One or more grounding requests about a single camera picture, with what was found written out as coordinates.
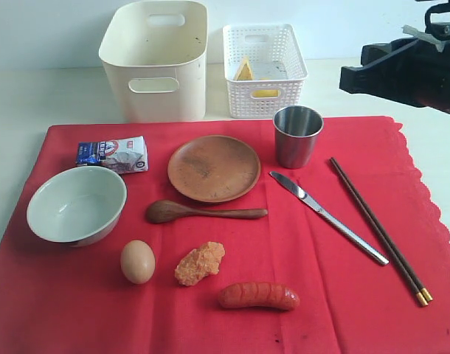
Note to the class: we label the blue white milk carton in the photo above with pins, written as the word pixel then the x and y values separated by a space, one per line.
pixel 120 155

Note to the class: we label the pale green ceramic bowl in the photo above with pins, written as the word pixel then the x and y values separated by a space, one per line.
pixel 77 207

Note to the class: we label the brown egg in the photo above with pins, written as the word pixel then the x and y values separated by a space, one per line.
pixel 137 262

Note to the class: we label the white perforated plastic basket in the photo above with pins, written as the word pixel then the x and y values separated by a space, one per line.
pixel 263 68

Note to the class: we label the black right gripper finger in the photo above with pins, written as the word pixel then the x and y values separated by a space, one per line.
pixel 399 52
pixel 385 78

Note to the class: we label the stainless steel table knife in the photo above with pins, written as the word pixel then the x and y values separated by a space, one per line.
pixel 309 201

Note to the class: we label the red tablecloth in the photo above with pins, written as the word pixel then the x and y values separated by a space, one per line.
pixel 58 299

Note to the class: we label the brown chopstick lower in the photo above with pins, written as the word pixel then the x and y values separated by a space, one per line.
pixel 374 230

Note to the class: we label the brown chopstick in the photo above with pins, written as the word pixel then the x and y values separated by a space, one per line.
pixel 374 230
pixel 380 225

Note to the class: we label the red grilled sausage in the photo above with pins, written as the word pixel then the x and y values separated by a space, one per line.
pixel 258 294

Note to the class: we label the yellow cheese wedge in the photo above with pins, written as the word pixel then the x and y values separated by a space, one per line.
pixel 244 71

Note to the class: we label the stainless steel cup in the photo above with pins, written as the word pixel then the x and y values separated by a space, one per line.
pixel 296 130

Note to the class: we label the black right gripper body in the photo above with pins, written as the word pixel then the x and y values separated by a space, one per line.
pixel 427 76

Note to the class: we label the round wooden plate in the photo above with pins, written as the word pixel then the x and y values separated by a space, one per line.
pixel 214 169

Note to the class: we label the fried chicken piece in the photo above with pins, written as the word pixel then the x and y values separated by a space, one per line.
pixel 200 263

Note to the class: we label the cream plastic bin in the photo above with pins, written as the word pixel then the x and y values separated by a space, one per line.
pixel 155 56

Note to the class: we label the brown chopstick upper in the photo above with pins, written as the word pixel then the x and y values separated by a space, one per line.
pixel 380 225

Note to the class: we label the dark wooden spoon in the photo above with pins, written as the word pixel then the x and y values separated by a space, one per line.
pixel 164 211

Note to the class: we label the yellow lemon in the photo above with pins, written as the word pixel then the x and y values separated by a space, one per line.
pixel 271 91

